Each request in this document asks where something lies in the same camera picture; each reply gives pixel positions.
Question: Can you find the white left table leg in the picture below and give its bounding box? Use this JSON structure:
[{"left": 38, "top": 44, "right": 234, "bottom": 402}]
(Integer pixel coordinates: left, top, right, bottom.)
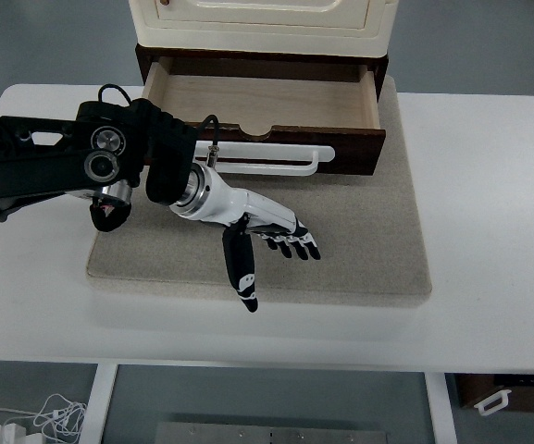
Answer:
[{"left": 78, "top": 364, "right": 118, "bottom": 444}]

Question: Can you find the white cable on floor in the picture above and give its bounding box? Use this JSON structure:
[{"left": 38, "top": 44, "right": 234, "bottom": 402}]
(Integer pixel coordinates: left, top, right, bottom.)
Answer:
[{"left": 0, "top": 393, "right": 88, "bottom": 444}]

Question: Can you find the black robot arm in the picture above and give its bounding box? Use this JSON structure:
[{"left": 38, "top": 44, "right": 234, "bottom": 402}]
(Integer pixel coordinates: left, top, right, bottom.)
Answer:
[{"left": 0, "top": 98, "right": 219, "bottom": 232}]

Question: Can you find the grey metal base plate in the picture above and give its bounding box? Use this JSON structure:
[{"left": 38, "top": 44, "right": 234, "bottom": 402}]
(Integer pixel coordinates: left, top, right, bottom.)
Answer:
[{"left": 155, "top": 422, "right": 388, "bottom": 444}]

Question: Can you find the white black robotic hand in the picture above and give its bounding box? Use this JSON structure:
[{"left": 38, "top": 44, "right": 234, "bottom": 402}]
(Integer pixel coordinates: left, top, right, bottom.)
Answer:
[{"left": 170, "top": 163, "right": 321, "bottom": 313}]

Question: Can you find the brown box with white handle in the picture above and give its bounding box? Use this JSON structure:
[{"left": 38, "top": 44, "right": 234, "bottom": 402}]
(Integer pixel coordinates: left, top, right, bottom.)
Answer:
[{"left": 454, "top": 374, "right": 534, "bottom": 416}]

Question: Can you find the dark wooden drawer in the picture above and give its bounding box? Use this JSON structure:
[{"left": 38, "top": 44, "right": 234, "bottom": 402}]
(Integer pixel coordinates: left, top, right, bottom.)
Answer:
[{"left": 143, "top": 55, "right": 386, "bottom": 176}]

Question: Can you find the white right table leg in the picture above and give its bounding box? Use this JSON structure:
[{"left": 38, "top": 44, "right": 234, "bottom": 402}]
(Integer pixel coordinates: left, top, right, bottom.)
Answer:
[{"left": 424, "top": 372, "right": 457, "bottom": 444}]

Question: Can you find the white power adapter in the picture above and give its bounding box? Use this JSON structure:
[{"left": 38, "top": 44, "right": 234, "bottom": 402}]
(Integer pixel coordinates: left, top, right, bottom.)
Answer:
[{"left": 0, "top": 423, "right": 26, "bottom": 444}]

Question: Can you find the white table leg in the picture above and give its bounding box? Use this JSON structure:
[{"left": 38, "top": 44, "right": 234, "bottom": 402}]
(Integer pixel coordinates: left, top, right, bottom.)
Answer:
[
  {"left": 78, "top": 364, "right": 118, "bottom": 444},
  {"left": 424, "top": 372, "right": 457, "bottom": 444}
]

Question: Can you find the beige fabric pad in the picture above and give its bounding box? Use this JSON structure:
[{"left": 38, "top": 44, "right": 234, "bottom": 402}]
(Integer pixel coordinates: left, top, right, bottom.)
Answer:
[{"left": 87, "top": 79, "right": 432, "bottom": 306}]

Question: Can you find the white drawer handle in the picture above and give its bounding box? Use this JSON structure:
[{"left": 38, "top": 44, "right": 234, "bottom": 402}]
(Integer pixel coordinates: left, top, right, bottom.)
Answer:
[{"left": 213, "top": 142, "right": 335, "bottom": 177}]

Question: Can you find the dark wooden drawer housing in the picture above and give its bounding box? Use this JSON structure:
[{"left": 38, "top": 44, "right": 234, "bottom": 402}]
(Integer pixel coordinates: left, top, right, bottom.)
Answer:
[{"left": 135, "top": 44, "right": 388, "bottom": 122}]

